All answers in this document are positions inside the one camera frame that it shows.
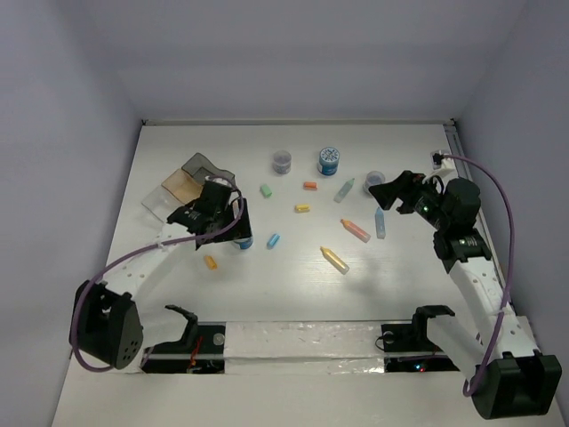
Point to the clear plastic bin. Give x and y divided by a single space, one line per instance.
160 203

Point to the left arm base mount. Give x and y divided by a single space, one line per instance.
198 351

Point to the dark grey plastic bin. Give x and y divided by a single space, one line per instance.
199 169

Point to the blue highlighter marker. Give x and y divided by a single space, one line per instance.
380 223

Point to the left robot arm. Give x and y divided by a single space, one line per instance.
108 331

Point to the red-orange highlighter marker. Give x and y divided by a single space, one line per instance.
355 230

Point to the orange marker cap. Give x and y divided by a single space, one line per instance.
210 262

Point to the clear small jar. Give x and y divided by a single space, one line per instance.
373 178

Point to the green highlighter marker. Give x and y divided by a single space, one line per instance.
344 190

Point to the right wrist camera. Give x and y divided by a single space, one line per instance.
442 164

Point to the grey lid small jar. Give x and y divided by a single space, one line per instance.
282 162

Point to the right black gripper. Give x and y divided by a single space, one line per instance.
405 187

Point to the yellow marker cap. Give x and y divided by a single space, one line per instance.
303 208

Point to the blue marker cap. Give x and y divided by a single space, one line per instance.
272 241

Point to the green marker cap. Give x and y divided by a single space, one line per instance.
265 190

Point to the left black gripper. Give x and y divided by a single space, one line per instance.
238 232

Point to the yellow highlighter marker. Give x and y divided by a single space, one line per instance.
334 260

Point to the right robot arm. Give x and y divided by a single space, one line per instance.
506 374

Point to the blue lid jar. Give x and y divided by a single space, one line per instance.
328 161

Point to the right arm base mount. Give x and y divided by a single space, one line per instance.
406 347

